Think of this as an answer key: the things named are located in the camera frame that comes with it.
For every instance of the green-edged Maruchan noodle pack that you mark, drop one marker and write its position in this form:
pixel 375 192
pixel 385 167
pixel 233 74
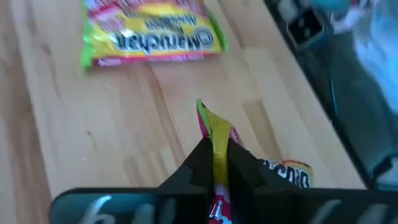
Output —
pixel 149 37
pixel 219 133

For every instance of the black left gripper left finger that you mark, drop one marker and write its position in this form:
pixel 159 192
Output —
pixel 199 171

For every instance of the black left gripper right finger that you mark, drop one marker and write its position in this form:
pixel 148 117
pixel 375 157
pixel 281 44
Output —
pixel 242 177

